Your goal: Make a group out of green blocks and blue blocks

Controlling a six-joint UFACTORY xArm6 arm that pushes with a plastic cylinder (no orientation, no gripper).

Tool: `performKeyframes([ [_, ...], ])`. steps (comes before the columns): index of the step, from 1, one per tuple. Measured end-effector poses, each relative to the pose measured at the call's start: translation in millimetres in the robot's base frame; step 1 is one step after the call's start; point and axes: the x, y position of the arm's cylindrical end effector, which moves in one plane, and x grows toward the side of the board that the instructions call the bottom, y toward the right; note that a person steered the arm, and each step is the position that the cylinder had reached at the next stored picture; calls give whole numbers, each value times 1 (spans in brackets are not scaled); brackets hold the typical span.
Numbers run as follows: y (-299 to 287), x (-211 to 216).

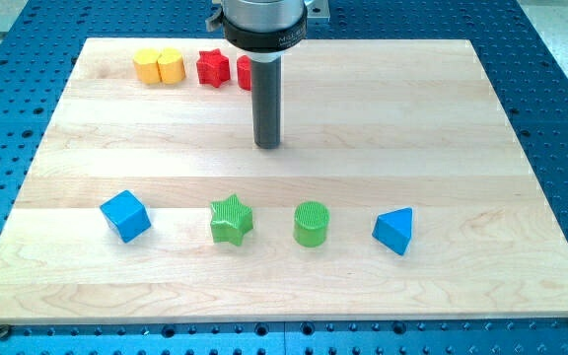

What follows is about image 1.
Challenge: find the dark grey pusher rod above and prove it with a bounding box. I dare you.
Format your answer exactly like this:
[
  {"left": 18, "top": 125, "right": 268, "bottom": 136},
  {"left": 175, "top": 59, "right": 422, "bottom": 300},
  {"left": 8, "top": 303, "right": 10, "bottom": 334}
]
[{"left": 249, "top": 54, "right": 281, "bottom": 149}]

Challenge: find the red block behind rod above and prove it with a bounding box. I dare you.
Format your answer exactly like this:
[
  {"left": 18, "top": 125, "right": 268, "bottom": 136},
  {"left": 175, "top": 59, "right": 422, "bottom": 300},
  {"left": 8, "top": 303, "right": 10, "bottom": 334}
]
[{"left": 236, "top": 55, "right": 251, "bottom": 91}]

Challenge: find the red star block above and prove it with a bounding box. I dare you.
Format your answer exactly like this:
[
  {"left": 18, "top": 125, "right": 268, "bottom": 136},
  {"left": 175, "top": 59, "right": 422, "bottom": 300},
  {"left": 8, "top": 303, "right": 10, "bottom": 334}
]
[{"left": 196, "top": 48, "right": 231, "bottom": 88}]

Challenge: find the yellow right block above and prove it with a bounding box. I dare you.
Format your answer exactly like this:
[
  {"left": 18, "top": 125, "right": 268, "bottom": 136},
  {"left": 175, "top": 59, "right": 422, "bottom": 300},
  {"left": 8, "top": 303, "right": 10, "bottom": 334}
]
[{"left": 158, "top": 47, "right": 186, "bottom": 84}]

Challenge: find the yellow block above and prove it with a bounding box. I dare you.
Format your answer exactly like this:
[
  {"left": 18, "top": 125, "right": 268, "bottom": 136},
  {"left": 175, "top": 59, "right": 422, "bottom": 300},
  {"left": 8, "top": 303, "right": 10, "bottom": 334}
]
[
  {"left": 132, "top": 48, "right": 161, "bottom": 84},
  {"left": 158, "top": 47, "right": 186, "bottom": 84}
]

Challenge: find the yellow left block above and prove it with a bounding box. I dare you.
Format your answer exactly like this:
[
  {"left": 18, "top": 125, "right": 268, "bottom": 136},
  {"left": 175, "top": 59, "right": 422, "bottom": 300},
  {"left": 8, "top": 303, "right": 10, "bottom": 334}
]
[{"left": 132, "top": 48, "right": 161, "bottom": 84}]

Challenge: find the green cylinder block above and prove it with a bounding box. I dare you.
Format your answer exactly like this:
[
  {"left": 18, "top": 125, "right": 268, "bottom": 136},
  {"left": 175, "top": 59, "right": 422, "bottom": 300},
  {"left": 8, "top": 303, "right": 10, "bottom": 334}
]
[{"left": 293, "top": 201, "right": 330, "bottom": 248}]

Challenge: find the green star block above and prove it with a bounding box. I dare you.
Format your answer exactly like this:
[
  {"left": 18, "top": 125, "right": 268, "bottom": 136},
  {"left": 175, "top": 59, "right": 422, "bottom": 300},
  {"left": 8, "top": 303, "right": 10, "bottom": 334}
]
[{"left": 210, "top": 194, "right": 253, "bottom": 247}]

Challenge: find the wooden board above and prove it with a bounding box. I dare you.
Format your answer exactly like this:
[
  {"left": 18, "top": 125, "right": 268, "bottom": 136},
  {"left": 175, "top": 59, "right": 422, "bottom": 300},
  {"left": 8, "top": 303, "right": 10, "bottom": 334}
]
[{"left": 0, "top": 38, "right": 568, "bottom": 324}]

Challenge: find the blue cube block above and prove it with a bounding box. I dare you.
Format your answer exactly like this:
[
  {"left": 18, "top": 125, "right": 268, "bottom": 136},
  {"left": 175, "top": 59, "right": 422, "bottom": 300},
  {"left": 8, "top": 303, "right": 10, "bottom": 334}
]
[{"left": 100, "top": 190, "right": 151, "bottom": 243}]

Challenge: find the blue triangle block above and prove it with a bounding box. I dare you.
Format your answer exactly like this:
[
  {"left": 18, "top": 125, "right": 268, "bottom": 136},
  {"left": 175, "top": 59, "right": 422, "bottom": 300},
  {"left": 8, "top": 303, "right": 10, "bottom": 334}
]
[{"left": 372, "top": 207, "right": 413, "bottom": 255}]

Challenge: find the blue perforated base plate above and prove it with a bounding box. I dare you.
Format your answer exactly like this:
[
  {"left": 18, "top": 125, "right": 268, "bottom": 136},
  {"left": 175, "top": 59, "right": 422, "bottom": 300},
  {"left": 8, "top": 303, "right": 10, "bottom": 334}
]
[{"left": 0, "top": 1, "right": 568, "bottom": 354}]

